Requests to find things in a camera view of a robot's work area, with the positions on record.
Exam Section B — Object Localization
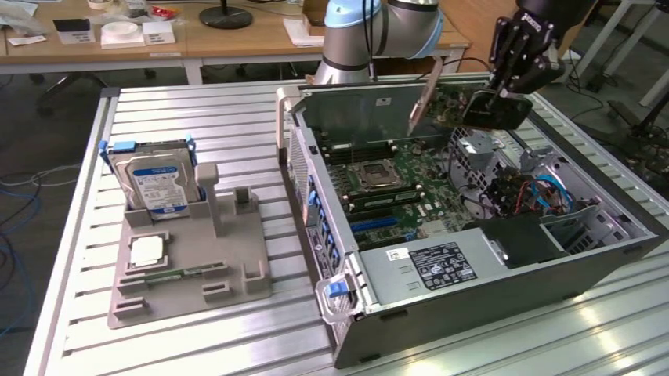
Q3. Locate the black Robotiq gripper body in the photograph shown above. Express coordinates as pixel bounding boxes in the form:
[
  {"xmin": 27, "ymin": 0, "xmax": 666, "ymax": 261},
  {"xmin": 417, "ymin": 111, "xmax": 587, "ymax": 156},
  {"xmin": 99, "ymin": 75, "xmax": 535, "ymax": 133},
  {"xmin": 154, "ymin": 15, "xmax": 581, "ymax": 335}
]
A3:
[{"xmin": 515, "ymin": 0, "xmax": 600, "ymax": 56}]

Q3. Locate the graphics card with black shroud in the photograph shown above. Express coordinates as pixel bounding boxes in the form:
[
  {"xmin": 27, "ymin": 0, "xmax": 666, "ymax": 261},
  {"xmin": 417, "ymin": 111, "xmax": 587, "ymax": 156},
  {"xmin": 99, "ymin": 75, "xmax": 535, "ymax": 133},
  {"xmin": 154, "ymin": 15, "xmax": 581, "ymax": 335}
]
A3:
[{"xmin": 407, "ymin": 54, "xmax": 536, "ymax": 136}]

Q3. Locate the wooden cabinet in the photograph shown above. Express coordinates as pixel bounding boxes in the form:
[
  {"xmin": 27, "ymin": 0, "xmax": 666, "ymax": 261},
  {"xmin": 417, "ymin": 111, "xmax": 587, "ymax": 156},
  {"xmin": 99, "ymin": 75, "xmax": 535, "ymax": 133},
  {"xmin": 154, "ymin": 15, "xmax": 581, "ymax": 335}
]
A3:
[{"xmin": 441, "ymin": 0, "xmax": 600, "ymax": 91}]

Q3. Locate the black floor stand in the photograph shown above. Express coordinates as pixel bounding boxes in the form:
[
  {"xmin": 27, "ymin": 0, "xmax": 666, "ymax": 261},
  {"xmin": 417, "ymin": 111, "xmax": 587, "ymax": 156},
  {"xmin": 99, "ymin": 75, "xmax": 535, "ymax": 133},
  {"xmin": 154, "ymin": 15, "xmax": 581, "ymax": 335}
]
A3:
[{"xmin": 605, "ymin": 74, "xmax": 669, "ymax": 169}]

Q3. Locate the perforated metal disk bay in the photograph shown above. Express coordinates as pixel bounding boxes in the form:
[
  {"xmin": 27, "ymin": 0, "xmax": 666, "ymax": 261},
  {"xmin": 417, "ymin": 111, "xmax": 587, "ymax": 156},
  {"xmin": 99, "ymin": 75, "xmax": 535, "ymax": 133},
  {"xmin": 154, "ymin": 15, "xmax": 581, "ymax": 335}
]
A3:
[{"xmin": 448, "ymin": 125, "xmax": 528, "ymax": 197}]

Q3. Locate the black RAM slot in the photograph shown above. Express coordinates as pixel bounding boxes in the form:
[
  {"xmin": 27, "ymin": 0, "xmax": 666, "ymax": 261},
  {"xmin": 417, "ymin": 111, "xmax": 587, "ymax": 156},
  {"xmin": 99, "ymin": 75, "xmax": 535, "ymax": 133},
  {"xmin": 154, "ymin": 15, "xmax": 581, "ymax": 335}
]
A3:
[
  {"xmin": 326, "ymin": 151, "xmax": 398, "ymax": 164},
  {"xmin": 322, "ymin": 142, "xmax": 397, "ymax": 154}
]

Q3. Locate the brown cardboard box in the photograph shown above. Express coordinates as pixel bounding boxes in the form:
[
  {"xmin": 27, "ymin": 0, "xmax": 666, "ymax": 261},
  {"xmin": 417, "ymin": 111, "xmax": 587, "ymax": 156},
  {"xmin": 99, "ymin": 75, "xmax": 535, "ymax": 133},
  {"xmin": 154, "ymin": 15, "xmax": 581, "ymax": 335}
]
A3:
[{"xmin": 302, "ymin": 0, "xmax": 329, "ymax": 27}]

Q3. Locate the white booklet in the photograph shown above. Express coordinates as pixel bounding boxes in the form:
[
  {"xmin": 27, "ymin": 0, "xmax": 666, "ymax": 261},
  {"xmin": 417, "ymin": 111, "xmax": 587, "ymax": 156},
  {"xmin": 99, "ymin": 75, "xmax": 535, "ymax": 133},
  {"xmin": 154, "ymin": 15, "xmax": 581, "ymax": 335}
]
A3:
[{"xmin": 282, "ymin": 17, "xmax": 329, "ymax": 47}]

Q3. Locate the CPU socket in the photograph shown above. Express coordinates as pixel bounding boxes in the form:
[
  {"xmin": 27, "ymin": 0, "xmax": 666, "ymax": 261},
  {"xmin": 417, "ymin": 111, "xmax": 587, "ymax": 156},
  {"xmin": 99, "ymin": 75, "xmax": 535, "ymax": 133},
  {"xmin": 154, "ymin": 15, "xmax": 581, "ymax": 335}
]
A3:
[{"xmin": 330, "ymin": 157, "xmax": 417, "ymax": 193}]

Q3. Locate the wooden desk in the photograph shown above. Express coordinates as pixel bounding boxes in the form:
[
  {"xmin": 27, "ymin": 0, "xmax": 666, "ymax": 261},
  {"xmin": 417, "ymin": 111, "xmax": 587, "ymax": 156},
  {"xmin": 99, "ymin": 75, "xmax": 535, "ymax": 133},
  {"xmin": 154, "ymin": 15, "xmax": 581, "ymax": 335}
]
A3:
[
  {"xmin": 186, "ymin": 0, "xmax": 472, "ymax": 85},
  {"xmin": 0, "ymin": 0, "xmax": 190, "ymax": 85}
]

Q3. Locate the blue expansion slot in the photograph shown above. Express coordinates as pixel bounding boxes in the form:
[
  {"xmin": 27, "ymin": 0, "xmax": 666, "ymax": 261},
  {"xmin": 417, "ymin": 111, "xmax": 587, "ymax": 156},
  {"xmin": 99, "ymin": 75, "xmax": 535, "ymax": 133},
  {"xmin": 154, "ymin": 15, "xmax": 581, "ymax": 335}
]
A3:
[{"xmin": 350, "ymin": 216, "xmax": 402, "ymax": 233}]

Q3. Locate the black round lamp base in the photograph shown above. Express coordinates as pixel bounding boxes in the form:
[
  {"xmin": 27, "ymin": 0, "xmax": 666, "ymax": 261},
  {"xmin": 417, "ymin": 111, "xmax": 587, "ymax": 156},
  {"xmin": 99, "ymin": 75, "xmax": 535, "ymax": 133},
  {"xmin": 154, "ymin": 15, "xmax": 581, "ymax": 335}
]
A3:
[{"xmin": 198, "ymin": 0, "xmax": 256, "ymax": 31}]

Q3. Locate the grey power supply unit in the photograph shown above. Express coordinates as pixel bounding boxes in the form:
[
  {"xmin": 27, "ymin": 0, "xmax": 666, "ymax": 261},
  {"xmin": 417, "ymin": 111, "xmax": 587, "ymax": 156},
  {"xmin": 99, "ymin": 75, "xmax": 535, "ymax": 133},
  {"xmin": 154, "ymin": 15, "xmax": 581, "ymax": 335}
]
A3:
[{"xmin": 358, "ymin": 228, "xmax": 512, "ymax": 306}]

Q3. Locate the open dark grey PC case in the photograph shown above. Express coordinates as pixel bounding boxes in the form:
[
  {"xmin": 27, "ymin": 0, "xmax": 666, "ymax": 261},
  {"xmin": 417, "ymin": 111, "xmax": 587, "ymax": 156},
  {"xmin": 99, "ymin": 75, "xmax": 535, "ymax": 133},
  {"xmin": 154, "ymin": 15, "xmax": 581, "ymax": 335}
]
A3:
[{"xmin": 276, "ymin": 69, "xmax": 669, "ymax": 370}]

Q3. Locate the small white box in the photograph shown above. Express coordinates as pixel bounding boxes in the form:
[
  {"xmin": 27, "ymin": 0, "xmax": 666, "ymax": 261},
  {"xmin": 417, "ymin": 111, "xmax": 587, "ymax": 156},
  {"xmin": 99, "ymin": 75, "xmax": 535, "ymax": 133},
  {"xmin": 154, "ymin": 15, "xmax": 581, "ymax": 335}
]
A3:
[{"xmin": 142, "ymin": 20, "xmax": 177, "ymax": 46}]

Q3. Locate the blue case latch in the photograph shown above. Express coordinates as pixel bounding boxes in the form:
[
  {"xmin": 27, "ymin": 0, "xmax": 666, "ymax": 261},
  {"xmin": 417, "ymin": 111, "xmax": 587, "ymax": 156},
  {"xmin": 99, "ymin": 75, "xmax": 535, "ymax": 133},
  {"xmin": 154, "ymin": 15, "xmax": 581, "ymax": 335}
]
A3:
[{"xmin": 324, "ymin": 280, "xmax": 349, "ymax": 302}]

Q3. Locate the hard disk in blue caddy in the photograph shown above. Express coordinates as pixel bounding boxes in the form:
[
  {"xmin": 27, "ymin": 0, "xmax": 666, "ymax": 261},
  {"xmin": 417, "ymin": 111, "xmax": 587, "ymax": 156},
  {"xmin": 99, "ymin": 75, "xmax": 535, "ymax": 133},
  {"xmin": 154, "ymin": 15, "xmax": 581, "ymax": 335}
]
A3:
[{"xmin": 98, "ymin": 135, "xmax": 200, "ymax": 220}]

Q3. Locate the grey parts rack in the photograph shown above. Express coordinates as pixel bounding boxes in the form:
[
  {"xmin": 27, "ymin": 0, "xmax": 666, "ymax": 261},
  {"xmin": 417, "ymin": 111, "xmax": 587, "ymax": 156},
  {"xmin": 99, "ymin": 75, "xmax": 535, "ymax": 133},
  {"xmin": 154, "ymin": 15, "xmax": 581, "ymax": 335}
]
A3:
[{"xmin": 107, "ymin": 162, "xmax": 273, "ymax": 330}]

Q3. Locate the white box with black top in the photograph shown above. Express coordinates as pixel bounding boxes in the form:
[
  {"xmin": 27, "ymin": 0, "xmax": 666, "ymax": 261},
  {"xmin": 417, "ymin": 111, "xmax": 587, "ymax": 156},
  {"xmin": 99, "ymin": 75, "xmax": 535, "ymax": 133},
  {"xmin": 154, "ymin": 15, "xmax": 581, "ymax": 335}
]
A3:
[{"xmin": 51, "ymin": 18, "xmax": 99, "ymax": 45}]

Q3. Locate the silver CPU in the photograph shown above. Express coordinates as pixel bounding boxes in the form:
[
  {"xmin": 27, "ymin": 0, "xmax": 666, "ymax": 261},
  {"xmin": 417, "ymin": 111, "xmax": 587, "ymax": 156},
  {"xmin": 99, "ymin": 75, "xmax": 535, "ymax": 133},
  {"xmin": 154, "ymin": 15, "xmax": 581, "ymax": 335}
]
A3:
[{"xmin": 129, "ymin": 237, "xmax": 166, "ymax": 266}]

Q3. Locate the green RAM stick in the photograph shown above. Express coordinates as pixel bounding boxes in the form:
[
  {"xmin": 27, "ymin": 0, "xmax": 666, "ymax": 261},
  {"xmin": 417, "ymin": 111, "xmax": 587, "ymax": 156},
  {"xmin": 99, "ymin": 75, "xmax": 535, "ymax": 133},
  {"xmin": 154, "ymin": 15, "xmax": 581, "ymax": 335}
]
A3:
[{"xmin": 143, "ymin": 262, "xmax": 226, "ymax": 283}]

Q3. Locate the black chair base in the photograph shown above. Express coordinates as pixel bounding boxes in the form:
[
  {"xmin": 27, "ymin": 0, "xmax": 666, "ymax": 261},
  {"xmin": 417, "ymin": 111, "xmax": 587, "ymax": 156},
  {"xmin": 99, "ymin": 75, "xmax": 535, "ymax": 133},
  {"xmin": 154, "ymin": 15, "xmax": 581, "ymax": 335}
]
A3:
[{"xmin": 29, "ymin": 72, "xmax": 106, "ymax": 117}]

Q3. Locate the clear plastic bag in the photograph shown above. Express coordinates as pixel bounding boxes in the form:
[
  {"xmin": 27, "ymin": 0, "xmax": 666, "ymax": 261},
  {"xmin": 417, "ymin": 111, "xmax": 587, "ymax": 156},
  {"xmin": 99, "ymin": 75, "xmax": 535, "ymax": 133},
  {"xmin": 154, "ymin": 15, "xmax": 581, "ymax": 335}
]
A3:
[{"xmin": 0, "ymin": 2, "xmax": 51, "ymax": 36}]

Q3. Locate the black power cable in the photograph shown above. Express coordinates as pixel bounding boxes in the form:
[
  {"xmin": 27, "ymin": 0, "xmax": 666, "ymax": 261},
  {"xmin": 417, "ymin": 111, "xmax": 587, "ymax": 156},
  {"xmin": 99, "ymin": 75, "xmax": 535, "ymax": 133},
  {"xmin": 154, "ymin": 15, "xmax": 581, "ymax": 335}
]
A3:
[{"xmin": 443, "ymin": 57, "xmax": 496, "ymax": 76}]

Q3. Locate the white table frame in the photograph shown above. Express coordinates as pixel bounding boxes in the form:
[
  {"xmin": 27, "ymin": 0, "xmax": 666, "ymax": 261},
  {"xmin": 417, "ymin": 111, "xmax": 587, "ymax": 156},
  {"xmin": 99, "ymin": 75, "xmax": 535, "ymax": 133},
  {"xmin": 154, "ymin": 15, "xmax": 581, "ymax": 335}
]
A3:
[{"xmin": 575, "ymin": 0, "xmax": 669, "ymax": 107}]

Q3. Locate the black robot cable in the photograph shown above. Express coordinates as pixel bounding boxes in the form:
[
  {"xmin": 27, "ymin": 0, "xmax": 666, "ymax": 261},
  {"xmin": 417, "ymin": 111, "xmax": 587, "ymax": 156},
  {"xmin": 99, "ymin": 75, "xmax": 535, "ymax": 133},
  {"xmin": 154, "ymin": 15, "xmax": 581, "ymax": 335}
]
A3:
[{"xmin": 364, "ymin": 0, "xmax": 378, "ymax": 82}]

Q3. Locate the blue wire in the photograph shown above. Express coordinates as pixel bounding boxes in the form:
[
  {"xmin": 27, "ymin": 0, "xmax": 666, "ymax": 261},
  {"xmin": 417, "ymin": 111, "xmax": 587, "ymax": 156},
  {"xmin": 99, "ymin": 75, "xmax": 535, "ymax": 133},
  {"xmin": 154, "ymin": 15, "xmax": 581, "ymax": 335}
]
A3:
[{"xmin": 528, "ymin": 174, "xmax": 576, "ymax": 215}]

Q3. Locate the white floor cable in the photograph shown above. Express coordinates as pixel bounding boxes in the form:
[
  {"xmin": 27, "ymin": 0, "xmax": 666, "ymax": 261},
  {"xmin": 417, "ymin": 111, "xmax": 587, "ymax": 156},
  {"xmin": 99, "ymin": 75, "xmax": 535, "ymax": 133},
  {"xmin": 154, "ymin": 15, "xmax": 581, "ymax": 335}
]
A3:
[{"xmin": 0, "ymin": 163, "xmax": 81, "ymax": 190}]

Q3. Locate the blue floor cable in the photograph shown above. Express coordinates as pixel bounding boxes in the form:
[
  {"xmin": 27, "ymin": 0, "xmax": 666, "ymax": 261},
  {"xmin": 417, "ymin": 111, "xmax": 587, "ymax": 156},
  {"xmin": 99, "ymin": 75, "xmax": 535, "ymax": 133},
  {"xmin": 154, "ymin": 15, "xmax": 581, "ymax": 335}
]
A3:
[{"xmin": 0, "ymin": 187, "xmax": 43, "ymax": 338}]

